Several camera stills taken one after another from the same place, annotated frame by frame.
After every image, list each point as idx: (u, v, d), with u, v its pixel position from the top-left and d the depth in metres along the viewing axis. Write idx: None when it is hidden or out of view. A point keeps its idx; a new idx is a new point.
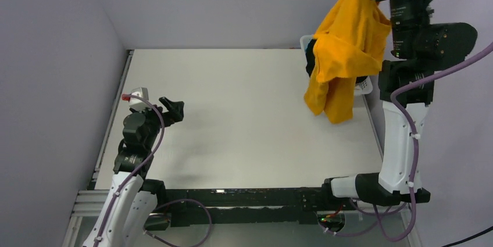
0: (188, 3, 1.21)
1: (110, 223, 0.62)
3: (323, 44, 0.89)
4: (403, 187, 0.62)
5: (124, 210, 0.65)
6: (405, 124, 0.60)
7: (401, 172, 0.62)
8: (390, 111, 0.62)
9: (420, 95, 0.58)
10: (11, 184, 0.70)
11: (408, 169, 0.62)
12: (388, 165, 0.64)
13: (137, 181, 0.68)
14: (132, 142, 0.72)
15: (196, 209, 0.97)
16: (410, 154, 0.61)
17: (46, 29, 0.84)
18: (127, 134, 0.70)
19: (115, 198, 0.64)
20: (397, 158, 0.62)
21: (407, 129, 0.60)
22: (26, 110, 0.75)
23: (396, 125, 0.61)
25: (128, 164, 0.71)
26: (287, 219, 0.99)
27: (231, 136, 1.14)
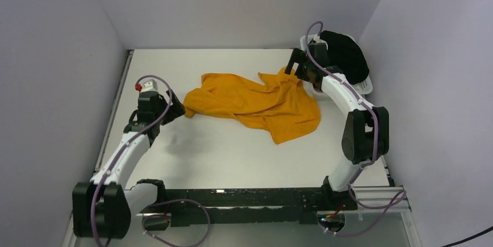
0: (188, 4, 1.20)
1: (119, 163, 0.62)
3: (282, 125, 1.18)
4: (359, 107, 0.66)
5: (131, 159, 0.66)
6: (333, 78, 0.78)
7: (351, 99, 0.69)
8: (324, 82, 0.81)
9: (335, 71, 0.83)
10: (12, 185, 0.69)
11: (354, 96, 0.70)
12: (344, 108, 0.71)
13: (145, 138, 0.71)
14: (144, 111, 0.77)
15: (196, 209, 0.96)
16: (347, 90, 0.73)
17: (47, 31, 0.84)
18: (140, 102, 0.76)
19: (124, 147, 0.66)
20: (342, 96, 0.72)
21: (338, 82, 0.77)
22: (26, 111, 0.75)
23: (331, 85, 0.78)
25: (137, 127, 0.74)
26: (287, 220, 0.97)
27: (230, 136, 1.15)
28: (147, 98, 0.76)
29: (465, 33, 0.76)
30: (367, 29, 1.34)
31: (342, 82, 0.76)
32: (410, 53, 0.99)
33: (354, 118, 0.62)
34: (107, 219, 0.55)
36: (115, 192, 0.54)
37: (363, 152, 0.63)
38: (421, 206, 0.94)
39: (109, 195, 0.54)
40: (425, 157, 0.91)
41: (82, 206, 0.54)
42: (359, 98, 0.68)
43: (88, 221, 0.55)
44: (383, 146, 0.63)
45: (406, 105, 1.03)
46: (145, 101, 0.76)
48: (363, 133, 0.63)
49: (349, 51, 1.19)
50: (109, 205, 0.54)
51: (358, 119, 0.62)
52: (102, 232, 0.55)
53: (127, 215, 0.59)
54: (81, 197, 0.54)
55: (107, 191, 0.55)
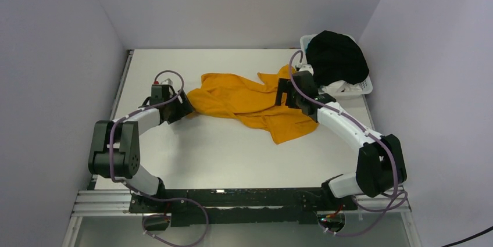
0: (189, 4, 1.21)
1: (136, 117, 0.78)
3: (282, 125, 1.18)
4: (368, 139, 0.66)
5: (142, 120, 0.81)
6: (331, 110, 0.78)
7: (356, 131, 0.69)
8: (322, 115, 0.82)
9: (327, 99, 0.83)
10: (12, 184, 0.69)
11: (358, 128, 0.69)
12: (352, 142, 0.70)
13: (154, 113, 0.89)
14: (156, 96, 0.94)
15: (196, 209, 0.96)
16: (349, 121, 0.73)
17: (46, 32, 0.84)
18: (154, 89, 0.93)
19: (139, 110, 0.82)
20: (346, 128, 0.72)
21: (335, 113, 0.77)
22: (25, 111, 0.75)
23: (329, 117, 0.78)
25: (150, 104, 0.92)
26: (287, 220, 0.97)
27: (230, 136, 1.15)
28: (160, 86, 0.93)
29: (464, 33, 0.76)
30: (367, 29, 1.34)
31: (340, 113, 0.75)
32: (410, 53, 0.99)
33: (366, 154, 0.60)
34: (122, 150, 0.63)
36: (132, 125, 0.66)
37: (382, 186, 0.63)
38: (421, 206, 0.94)
39: (128, 127, 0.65)
40: (426, 157, 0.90)
41: (100, 138, 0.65)
42: (365, 129, 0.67)
43: (103, 153, 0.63)
44: (400, 175, 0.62)
45: (406, 104, 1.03)
46: (157, 88, 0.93)
48: (379, 168, 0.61)
49: (349, 51, 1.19)
50: (127, 136, 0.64)
51: (372, 155, 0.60)
52: (115, 163, 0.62)
53: (136, 157, 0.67)
54: (103, 129, 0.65)
55: (125, 126, 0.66)
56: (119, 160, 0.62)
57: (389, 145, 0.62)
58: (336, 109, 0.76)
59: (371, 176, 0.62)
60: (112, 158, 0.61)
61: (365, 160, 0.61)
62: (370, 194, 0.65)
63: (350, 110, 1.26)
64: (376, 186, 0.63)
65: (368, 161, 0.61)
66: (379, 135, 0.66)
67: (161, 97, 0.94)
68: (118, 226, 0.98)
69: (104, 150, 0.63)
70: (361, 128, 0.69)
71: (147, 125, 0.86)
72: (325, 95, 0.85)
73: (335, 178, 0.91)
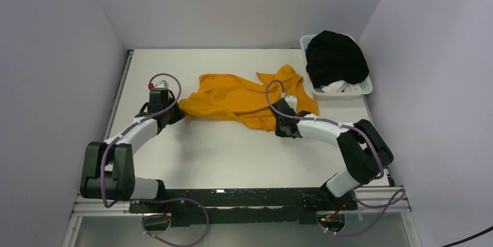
0: (188, 4, 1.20)
1: (129, 135, 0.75)
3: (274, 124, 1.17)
4: (343, 129, 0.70)
5: (138, 135, 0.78)
6: (307, 119, 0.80)
7: (332, 127, 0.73)
8: (303, 127, 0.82)
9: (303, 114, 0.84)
10: (13, 183, 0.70)
11: (332, 124, 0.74)
12: (331, 138, 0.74)
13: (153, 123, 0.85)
14: (155, 102, 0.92)
15: (196, 209, 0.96)
16: (325, 121, 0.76)
17: (46, 32, 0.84)
18: (153, 95, 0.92)
19: (135, 124, 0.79)
20: (323, 128, 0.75)
21: (311, 121, 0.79)
22: (26, 111, 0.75)
23: (308, 126, 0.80)
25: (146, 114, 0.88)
26: (287, 220, 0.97)
27: (229, 136, 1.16)
28: (158, 91, 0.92)
29: (463, 33, 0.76)
30: (367, 29, 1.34)
31: (317, 120, 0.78)
32: (410, 53, 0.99)
33: (343, 140, 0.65)
34: (114, 176, 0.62)
36: (125, 149, 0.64)
37: (373, 169, 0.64)
38: (421, 205, 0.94)
39: (120, 151, 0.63)
40: (426, 157, 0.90)
41: (92, 163, 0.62)
42: (338, 123, 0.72)
43: (95, 179, 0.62)
44: (386, 154, 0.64)
45: (406, 104, 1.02)
46: (156, 94, 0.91)
48: (363, 152, 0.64)
49: (349, 51, 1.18)
50: (119, 160, 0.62)
51: (349, 140, 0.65)
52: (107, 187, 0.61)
53: (131, 182, 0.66)
54: (93, 153, 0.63)
55: (118, 149, 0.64)
56: (111, 184, 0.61)
57: (364, 128, 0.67)
58: (310, 117, 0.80)
59: (356, 160, 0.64)
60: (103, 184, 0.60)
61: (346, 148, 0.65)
62: (366, 182, 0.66)
63: (350, 110, 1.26)
64: (367, 171, 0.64)
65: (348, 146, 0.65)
66: (352, 123, 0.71)
67: (160, 102, 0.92)
68: (118, 226, 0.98)
69: (96, 175, 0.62)
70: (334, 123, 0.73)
71: (145, 136, 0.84)
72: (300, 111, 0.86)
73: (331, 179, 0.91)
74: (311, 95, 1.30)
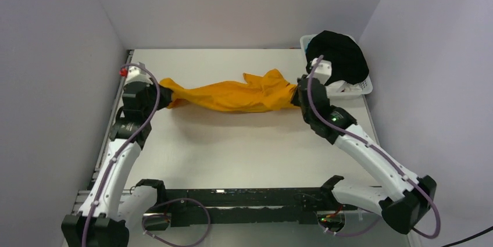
0: (188, 4, 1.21)
1: (107, 190, 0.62)
3: (274, 99, 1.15)
4: (406, 185, 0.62)
5: (120, 176, 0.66)
6: (356, 140, 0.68)
7: (391, 173, 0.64)
8: (342, 143, 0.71)
9: (346, 121, 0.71)
10: (14, 183, 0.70)
11: (393, 168, 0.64)
12: (382, 179, 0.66)
13: (132, 149, 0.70)
14: (131, 109, 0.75)
15: (196, 208, 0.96)
16: (382, 157, 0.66)
17: (46, 31, 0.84)
18: (127, 99, 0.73)
19: (112, 163, 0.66)
20: (379, 167, 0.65)
21: (362, 143, 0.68)
22: (27, 111, 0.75)
23: (354, 147, 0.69)
25: (124, 131, 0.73)
26: (286, 220, 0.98)
27: (230, 136, 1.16)
28: (133, 94, 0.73)
29: (463, 33, 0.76)
30: (367, 29, 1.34)
31: (368, 145, 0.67)
32: (410, 53, 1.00)
33: (408, 205, 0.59)
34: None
36: (106, 224, 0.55)
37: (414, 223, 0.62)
38: None
39: (100, 227, 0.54)
40: (426, 157, 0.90)
41: (72, 236, 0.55)
42: (403, 173, 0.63)
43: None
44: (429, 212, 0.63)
45: (406, 104, 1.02)
46: (131, 98, 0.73)
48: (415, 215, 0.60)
49: (349, 51, 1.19)
50: (101, 235, 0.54)
51: (412, 204, 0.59)
52: None
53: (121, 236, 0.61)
54: (70, 229, 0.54)
55: (99, 223, 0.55)
56: None
57: (427, 189, 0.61)
58: (363, 139, 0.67)
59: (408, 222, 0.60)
60: None
61: (404, 209, 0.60)
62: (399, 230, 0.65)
63: (350, 110, 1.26)
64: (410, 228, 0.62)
65: (408, 210, 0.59)
66: (415, 178, 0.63)
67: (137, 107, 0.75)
68: None
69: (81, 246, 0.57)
70: (398, 171, 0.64)
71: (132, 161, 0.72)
72: (341, 113, 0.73)
73: (336, 186, 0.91)
74: None
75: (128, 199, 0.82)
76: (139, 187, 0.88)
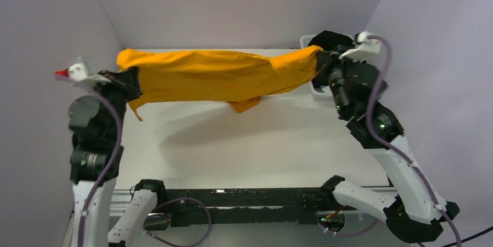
0: (189, 4, 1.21)
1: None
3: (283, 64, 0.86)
4: (434, 212, 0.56)
5: (97, 225, 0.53)
6: (399, 157, 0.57)
7: (425, 200, 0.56)
8: (380, 156, 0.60)
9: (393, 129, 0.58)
10: (14, 183, 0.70)
11: (428, 195, 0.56)
12: (409, 201, 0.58)
13: (102, 188, 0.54)
14: (89, 137, 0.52)
15: (196, 208, 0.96)
16: (420, 182, 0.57)
17: (48, 31, 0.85)
18: (80, 128, 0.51)
19: (83, 219, 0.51)
20: (415, 193, 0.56)
21: (403, 161, 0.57)
22: (28, 110, 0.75)
23: (393, 164, 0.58)
25: (86, 169, 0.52)
26: (287, 220, 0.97)
27: (230, 136, 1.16)
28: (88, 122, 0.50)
29: None
30: (367, 29, 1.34)
31: (411, 165, 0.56)
32: None
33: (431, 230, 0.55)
34: None
36: None
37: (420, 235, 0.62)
38: None
39: None
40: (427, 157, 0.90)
41: None
42: (437, 203, 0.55)
43: None
44: None
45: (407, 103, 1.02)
46: (88, 128, 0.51)
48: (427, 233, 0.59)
49: None
50: None
51: (433, 229, 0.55)
52: None
53: None
54: None
55: None
56: None
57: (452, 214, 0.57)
58: (409, 159, 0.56)
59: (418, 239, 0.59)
60: None
61: (421, 230, 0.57)
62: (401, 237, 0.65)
63: None
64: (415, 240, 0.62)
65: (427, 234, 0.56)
66: (445, 204, 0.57)
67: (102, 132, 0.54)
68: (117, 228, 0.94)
69: None
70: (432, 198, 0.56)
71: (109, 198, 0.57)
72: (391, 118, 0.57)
73: (338, 188, 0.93)
74: (311, 96, 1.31)
75: (129, 208, 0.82)
76: (138, 192, 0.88)
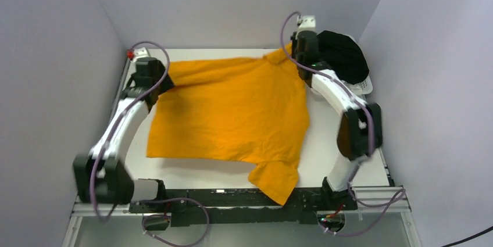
0: (188, 4, 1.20)
1: (116, 136, 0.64)
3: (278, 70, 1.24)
4: (352, 104, 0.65)
5: (126, 133, 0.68)
6: (322, 76, 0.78)
7: (343, 97, 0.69)
8: (316, 82, 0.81)
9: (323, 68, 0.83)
10: (13, 182, 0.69)
11: (346, 93, 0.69)
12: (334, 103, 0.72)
13: (140, 107, 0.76)
14: (142, 76, 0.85)
15: (196, 208, 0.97)
16: (339, 86, 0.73)
17: (47, 32, 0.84)
18: (140, 67, 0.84)
19: (122, 116, 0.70)
20: (335, 93, 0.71)
21: (328, 79, 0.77)
22: (27, 110, 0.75)
23: (322, 83, 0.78)
25: (134, 93, 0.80)
26: (287, 219, 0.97)
27: None
28: (145, 63, 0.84)
29: (462, 33, 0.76)
30: (367, 29, 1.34)
31: (333, 80, 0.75)
32: (410, 53, 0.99)
33: (347, 116, 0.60)
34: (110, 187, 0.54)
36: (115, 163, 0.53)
37: (358, 148, 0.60)
38: (420, 206, 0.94)
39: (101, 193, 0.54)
40: (427, 157, 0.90)
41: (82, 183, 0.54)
42: (352, 96, 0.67)
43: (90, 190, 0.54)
44: (379, 142, 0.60)
45: (406, 104, 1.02)
46: (143, 66, 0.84)
48: (358, 132, 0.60)
49: (349, 51, 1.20)
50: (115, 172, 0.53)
51: (352, 116, 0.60)
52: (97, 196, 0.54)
53: (128, 185, 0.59)
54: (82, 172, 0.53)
55: (107, 162, 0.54)
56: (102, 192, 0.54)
57: (372, 111, 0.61)
58: (328, 75, 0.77)
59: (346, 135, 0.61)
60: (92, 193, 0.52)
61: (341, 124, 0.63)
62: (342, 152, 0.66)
63: None
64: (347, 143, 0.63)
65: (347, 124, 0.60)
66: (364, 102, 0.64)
67: (148, 75, 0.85)
68: (120, 227, 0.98)
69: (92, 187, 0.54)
70: (349, 95, 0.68)
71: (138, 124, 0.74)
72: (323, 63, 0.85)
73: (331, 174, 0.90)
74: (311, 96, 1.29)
75: None
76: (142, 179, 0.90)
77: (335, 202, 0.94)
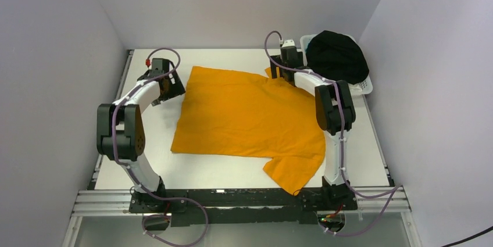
0: (189, 4, 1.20)
1: (135, 96, 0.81)
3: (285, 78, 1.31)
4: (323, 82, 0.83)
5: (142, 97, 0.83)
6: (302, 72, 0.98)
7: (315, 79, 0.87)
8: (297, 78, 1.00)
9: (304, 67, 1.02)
10: (13, 182, 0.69)
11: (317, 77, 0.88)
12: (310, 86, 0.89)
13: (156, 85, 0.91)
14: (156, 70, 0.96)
15: (196, 209, 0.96)
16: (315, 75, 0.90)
17: (46, 32, 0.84)
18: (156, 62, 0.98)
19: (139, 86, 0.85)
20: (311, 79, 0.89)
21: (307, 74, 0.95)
22: (27, 110, 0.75)
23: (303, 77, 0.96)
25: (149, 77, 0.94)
26: (287, 219, 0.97)
27: None
28: (160, 59, 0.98)
29: (461, 33, 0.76)
30: (367, 29, 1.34)
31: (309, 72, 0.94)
32: (410, 53, 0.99)
33: (320, 89, 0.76)
34: (127, 133, 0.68)
36: (134, 110, 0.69)
37: (332, 120, 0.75)
38: (421, 206, 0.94)
39: (121, 142, 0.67)
40: (428, 157, 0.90)
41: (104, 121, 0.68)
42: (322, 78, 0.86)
43: (108, 138, 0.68)
44: (350, 113, 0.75)
45: (407, 104, 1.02)
46: (159, 61, 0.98)
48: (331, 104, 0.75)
49: (349, 51, 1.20)
50: (129, 119, 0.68)
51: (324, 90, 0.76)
52: (118, 144, 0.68)
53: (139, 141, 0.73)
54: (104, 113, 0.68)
55: (127, 111, 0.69)
56: (122, 140, 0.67)
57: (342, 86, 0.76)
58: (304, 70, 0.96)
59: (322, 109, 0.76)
60: (115, 139, 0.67)
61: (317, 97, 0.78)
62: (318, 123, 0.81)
63: None
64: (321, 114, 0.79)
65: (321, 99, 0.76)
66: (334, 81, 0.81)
67: (161, 69, 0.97)
68: (118, 227, 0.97)
69: (110, 134, 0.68)
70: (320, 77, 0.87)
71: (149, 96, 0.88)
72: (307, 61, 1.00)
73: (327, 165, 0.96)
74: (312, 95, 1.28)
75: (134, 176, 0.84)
76: None
77: (335, 202, 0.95)
